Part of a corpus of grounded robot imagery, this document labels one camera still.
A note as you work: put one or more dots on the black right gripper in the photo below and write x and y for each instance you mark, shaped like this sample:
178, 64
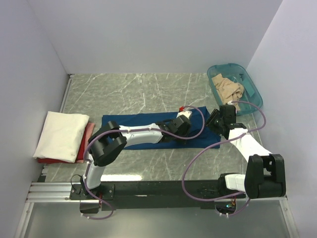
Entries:
215, 114

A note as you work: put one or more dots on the black base beam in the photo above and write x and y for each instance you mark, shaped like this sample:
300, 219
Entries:
159, 194

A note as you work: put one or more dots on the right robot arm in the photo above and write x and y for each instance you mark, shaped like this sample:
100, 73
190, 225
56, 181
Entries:
265, 173

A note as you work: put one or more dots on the pink folded t-shirt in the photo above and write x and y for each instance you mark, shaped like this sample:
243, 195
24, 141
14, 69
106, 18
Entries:
84, 143

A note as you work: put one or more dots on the beige garment in bin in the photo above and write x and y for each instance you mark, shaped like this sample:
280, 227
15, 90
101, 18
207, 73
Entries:
227, 90

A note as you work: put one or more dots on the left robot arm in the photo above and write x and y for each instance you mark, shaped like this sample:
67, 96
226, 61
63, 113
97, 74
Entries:
106, 144

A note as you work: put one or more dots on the teal plastic bin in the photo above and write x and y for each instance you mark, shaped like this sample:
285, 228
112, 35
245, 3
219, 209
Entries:
251, 98

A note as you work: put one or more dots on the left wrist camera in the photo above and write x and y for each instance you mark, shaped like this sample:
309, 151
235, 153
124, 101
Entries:
184, 112

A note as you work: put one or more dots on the blue t-shirt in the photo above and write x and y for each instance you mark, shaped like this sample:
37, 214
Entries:
149, 138

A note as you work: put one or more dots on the white folded t-shirt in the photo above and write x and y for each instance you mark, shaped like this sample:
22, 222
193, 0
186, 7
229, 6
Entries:
61, 136

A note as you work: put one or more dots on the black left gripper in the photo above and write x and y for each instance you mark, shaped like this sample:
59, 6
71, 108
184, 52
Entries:
185, 133

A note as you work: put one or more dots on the red folded t-shirt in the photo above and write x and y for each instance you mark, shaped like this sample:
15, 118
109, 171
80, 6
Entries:
52, 161

